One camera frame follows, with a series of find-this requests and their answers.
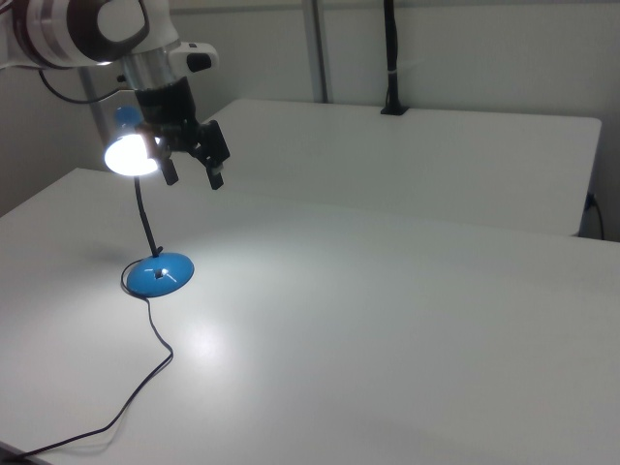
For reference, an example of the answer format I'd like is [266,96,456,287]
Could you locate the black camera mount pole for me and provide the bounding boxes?
[379,0,411,117]

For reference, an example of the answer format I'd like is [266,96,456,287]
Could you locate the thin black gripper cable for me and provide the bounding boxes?
[37,70,133,106]

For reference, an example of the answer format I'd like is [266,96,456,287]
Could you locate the blue gooseneck desk lamp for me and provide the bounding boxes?
[103,105,197,298]

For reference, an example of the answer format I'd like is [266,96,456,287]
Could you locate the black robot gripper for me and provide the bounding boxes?
[132,77,233,192]

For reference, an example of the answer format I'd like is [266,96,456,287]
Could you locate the white adjacent table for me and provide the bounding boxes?
[193,98,604,238]

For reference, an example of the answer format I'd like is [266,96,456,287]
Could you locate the thin black lamp cable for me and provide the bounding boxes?
[0,263,175,462]

